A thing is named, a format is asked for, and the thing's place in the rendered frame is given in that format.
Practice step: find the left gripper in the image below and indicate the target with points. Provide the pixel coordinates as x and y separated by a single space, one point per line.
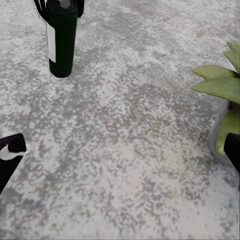
41 8

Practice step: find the insectifuge atomizer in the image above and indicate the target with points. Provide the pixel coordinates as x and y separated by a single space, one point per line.
61 33

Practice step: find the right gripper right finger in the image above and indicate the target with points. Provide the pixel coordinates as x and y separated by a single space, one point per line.
232 149

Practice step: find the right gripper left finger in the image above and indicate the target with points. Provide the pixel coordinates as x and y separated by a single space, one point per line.
12 150

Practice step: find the pot plant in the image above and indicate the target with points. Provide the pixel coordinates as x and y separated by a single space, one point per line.
223 83

